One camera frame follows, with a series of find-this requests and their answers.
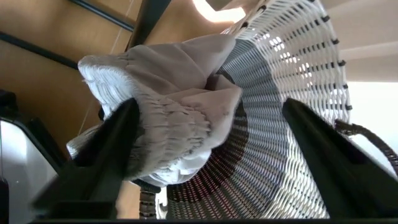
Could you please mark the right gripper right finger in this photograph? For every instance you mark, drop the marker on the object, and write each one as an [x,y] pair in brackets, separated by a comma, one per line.
[342,180]

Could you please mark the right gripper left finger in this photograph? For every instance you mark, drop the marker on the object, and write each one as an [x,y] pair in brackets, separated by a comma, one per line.
[96,174]

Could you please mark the pale grey shorts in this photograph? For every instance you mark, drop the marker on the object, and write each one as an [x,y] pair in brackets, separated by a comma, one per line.
[174,77]

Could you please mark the white laundry basket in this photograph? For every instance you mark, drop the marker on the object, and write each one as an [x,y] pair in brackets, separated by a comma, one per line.
[264,140]

